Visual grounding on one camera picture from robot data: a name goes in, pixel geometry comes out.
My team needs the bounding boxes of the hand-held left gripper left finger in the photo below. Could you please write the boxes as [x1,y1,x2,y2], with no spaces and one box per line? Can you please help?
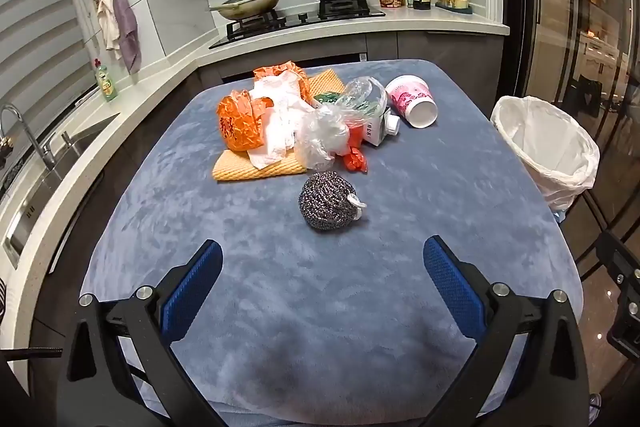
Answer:
[65,238,236,427]

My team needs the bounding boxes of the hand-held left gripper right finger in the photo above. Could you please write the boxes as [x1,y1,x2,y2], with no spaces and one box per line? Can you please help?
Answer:
[422,234,596,427]

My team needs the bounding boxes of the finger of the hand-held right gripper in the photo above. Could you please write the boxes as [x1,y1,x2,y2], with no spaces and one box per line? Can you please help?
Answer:
[594,231,640,364]

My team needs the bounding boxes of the orange foam net sheet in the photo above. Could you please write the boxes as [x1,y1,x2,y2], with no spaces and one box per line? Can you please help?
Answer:
[212,68,347,184]

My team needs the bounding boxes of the trash bin with white liner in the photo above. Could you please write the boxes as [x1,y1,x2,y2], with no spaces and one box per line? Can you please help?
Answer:
[490,95,601,212]

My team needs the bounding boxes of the red plastic bag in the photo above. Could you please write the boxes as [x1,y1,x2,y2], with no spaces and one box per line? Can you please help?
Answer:
[340,124,371,175]

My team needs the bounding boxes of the blue plush blanket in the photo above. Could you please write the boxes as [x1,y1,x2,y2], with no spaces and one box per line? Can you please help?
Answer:
[80,58,586,427]

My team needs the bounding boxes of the steel wool scrubber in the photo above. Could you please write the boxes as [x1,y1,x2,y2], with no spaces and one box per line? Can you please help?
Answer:
[298,172,368,234]

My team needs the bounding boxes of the orange printed plastic bag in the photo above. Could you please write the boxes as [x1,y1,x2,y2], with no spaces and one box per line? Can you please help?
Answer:
[216,89,273,152]

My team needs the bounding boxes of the white milk carton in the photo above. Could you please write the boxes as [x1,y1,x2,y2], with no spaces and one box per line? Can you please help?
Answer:
[360,104,401,148]

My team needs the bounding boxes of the white crumpled paper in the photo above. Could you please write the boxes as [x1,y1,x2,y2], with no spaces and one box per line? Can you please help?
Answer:
[247,72,316,170]

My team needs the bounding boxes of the steel sink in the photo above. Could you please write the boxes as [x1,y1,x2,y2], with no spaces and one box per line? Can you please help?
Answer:
[0,112,121,258]

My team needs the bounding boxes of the pink white paper cup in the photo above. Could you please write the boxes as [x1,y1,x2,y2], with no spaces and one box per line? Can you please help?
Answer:
[385,74,439,128]

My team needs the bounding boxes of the clear plastic bag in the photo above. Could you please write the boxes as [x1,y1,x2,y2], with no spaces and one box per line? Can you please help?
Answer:
[295,77,388,172]

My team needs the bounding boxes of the chrome faucet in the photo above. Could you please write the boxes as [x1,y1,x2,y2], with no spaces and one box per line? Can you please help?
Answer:
[0,103,56,170]

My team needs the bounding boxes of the green dish soap bottle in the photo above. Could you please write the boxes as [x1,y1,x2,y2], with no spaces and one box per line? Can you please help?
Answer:
[94,58,119,102]

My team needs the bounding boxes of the dark kitchen cabinet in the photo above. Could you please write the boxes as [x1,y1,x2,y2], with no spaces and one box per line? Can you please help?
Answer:
[197,32,506,108]

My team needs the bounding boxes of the orange crumpled plastic wrapper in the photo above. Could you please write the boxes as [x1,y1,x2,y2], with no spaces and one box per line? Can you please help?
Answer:
[252,63,312,100]

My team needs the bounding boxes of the glass sliding door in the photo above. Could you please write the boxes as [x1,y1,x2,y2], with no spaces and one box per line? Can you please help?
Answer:
[510,0,640,258]

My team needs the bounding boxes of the purple hanging towel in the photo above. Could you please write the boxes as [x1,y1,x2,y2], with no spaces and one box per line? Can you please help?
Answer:
[112,0,142,75]

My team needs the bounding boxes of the white hanging towel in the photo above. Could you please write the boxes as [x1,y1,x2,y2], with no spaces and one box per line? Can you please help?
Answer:
[96,0,121,60]

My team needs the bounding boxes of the black gas stove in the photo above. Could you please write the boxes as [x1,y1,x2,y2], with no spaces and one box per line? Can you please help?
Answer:
[209,0,387,50]

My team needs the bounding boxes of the beige pan with lid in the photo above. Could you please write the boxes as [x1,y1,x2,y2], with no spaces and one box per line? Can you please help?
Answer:
[209,0,282,21]

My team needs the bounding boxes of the window blinds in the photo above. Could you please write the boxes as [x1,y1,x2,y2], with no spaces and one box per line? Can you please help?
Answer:
[0,0,101,118]

